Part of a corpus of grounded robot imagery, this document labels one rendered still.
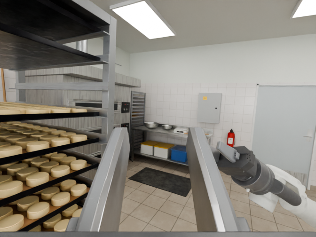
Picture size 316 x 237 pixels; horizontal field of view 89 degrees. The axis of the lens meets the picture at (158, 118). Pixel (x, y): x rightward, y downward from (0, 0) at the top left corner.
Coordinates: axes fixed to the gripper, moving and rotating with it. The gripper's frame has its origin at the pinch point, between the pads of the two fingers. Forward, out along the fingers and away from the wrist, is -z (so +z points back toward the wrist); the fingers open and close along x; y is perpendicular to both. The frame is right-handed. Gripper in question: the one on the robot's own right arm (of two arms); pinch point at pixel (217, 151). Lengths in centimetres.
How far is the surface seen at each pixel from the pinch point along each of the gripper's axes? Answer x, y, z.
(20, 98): -75, -4, -62
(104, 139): -30.4, 4.2, -21.2
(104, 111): -27.3, -3.6, -26.2
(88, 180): -42.0, 18.2, -16.9
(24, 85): -68, -8, -62
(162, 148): -305, -98, 152
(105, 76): -23.8, -13.2, -32.2
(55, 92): -221, -60, -82
